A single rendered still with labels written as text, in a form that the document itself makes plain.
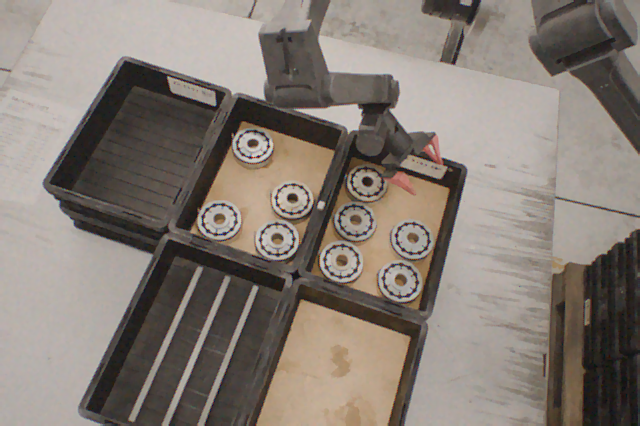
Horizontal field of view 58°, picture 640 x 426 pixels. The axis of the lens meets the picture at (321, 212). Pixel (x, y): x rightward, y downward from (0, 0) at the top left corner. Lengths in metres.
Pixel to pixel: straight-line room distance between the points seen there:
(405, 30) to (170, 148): 1.69
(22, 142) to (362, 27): 1.71
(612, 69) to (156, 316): 1.00
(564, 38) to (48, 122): 1.38
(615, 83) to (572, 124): 2.02
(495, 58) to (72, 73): 1.91
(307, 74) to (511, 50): 2.26
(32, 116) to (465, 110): 1.24
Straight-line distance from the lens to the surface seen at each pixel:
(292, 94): 0.85
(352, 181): 1.42
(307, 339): 1.31
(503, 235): 1.64
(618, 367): 2.04
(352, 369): 1.30
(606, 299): 2.17
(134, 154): 1.52
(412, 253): 1.37
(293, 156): 1.48
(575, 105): 2.95
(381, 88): 1.16
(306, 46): 0.81
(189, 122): 1.55
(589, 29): 0.79
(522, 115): 1.87
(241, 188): 1.43
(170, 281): 1.36
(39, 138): 1.77
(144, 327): 1.34
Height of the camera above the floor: 2.10
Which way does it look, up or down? 65 degrees down
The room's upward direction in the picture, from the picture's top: 10 degrees clockwise
